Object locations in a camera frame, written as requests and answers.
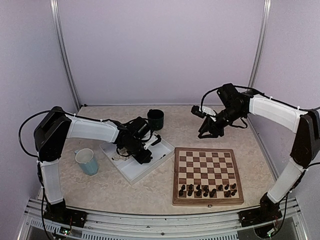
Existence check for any dark green cup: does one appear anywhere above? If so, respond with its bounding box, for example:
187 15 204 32
147 109 165 131

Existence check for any wooden chess board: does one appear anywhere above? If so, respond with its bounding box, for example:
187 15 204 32
172 147 244 207

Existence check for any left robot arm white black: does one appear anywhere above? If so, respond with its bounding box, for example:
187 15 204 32
34 106 161 223

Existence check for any dark chess piece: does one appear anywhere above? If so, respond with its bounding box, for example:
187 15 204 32
209 188 217 198

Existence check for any left aluminium frame post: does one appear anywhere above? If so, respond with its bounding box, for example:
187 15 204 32
49 0 82 111

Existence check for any right aluminium frame post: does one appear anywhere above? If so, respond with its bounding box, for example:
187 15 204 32
248 0 272 88

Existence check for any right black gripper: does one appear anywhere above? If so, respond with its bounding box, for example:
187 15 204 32
198 104 246 138

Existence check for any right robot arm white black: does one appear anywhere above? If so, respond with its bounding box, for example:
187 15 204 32
205 80 320 206

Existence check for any pile of white chess pieces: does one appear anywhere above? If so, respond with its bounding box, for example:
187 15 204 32
111 154 130 161

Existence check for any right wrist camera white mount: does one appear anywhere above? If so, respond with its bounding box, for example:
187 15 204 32
191 105 217 121

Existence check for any white divided plastic tray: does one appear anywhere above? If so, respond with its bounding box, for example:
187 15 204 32
100 139 175 185

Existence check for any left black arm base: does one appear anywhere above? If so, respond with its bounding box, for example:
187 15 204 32
43 199 88 228

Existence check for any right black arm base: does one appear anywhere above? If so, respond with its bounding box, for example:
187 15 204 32
238 192 289 227

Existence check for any aluminium frame post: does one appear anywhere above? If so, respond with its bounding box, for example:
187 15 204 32
49 0 82 111
248 0 272 88

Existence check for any dark piece corner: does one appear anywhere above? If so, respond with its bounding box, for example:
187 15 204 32
231 189 237 196

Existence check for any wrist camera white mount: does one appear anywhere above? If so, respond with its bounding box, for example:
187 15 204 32
191 105 217 121
143 134 162 149

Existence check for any light blue cup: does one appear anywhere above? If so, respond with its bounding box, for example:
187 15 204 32
74 148 99 176

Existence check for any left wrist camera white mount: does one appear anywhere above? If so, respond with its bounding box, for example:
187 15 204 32
143 134 162 149

